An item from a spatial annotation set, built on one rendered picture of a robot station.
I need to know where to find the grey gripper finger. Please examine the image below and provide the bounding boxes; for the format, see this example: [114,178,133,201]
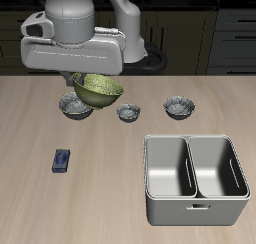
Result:
[60,71,76,87]

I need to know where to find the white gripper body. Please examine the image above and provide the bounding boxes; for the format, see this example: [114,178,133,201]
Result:
[20,26,127,77]

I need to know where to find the green bowl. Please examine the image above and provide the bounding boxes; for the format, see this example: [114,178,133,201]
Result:
[71,72,125,110]

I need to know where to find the large grey fluted dish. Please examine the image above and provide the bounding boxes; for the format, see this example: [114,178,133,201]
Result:
[58,91,95,121]

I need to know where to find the small grey fluted dish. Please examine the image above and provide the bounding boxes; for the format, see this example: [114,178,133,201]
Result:
[115,103,142,124]

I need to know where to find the small dark blue box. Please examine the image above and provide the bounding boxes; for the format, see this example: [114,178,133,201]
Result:
[51,149,71,174]

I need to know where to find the medium grey fluted dish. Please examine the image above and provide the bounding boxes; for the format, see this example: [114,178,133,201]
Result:
[162,95,197,121]

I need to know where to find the dark kitchen cupboards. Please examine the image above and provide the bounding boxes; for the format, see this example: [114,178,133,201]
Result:
[0,0,256,77]

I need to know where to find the white two-bin basket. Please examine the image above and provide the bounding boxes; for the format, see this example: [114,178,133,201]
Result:
[142,133,252,227]

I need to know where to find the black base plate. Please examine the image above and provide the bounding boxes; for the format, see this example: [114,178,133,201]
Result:
[121,42,168,74]

